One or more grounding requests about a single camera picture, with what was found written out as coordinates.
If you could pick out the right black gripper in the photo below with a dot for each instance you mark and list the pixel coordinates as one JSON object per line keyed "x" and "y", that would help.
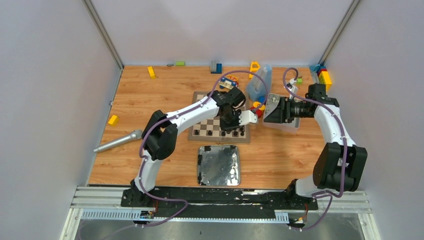
{"x": 282, "y": 112}

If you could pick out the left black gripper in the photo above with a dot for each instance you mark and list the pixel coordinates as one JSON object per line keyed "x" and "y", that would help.
{"x": 230, "y": 121}

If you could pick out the silver tray white pieces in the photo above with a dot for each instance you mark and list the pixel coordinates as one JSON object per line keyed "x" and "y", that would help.
{"x": 286, "y": 127}

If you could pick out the red yellow blue block toy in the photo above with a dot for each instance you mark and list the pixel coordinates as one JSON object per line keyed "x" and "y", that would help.
{"x": 258, "y": 107}

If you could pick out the wooden chessboard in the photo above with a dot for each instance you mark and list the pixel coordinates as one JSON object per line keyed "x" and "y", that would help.
{"x": 213, "y": 124}

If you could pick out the translucent blue plastic container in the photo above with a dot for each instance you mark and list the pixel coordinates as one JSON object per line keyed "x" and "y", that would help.
{"x": 256, "y": 88}

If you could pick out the colourful toy car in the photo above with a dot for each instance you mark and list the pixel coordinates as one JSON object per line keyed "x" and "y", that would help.
{"x": 229, "y": 82}

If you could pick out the silver tray black pieces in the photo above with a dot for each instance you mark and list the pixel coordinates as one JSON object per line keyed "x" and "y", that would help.
{"x": 218, "y": 166}

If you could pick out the grey cylinder tube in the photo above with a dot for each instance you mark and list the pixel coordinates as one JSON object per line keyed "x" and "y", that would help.
{"x": 133, "y": 136}

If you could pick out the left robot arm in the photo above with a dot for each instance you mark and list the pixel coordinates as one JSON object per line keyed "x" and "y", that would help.
{"x": 160, "y": 135}

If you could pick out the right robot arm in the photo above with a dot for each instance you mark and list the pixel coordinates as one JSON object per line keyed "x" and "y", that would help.
{"x": 340, "y": 166}

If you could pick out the small green cube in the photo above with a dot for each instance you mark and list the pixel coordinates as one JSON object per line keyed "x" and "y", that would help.
{"x": 300, "y": 80}

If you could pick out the blue grey block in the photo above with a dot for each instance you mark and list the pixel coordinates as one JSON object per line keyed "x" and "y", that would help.
{"x": 216, "y": 68}

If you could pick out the yellow red blue brick stack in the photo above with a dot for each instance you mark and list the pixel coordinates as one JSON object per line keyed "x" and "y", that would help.
{"x": 321, "y": 75}

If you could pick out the yellow block far left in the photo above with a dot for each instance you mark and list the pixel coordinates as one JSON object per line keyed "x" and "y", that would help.
{"x": 151, "y": 72}

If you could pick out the yellow block left edge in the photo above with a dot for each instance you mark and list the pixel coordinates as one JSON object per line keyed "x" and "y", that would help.
{"x": 113, "y": 120}

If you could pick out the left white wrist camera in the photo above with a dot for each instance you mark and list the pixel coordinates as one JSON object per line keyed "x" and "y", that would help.
{"x": 247, "y": 117}

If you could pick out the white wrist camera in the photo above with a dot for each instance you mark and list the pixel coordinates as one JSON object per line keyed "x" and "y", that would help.
{"x": 247, "y": 117}
{"x": 291, "y": 84}

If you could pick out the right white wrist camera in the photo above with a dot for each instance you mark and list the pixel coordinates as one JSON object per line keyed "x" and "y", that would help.
{"x": 291, "y": 84}

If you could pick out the yellow triangular frame toy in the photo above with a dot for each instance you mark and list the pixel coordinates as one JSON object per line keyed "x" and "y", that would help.
{"x": 254, "y": 66}

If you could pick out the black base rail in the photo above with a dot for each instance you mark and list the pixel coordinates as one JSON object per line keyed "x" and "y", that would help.
{"x": 204, "y": 205}

